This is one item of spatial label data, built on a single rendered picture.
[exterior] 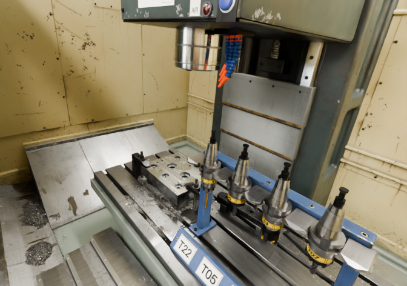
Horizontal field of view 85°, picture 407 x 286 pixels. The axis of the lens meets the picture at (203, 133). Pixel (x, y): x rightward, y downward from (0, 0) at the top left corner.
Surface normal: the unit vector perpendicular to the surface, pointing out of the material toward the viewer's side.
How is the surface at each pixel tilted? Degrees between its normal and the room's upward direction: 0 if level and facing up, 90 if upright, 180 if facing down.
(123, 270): 7
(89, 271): 8
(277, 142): 89
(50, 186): 24
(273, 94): 90
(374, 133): 90
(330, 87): 90
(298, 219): 0
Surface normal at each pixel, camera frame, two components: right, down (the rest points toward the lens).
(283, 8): 0.68, 0.33
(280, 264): 0.08, -0.92
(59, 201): 0.35, -0.71
